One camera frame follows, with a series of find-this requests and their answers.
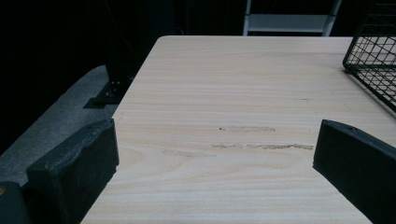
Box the black metal stand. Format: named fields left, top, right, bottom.
left=83, top=0, right=176, bottom=109

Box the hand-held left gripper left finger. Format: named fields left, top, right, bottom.
left=25, top=118, right=120, bottom=224

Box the black wire basket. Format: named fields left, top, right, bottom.
left=342, top=0, right=396, bottom=114

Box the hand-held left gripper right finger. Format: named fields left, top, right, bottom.
left=312, top=119, right=396, bottom=224

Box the white metal shelf frame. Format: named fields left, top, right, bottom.
left=242, top=0, right=343, bottom=37

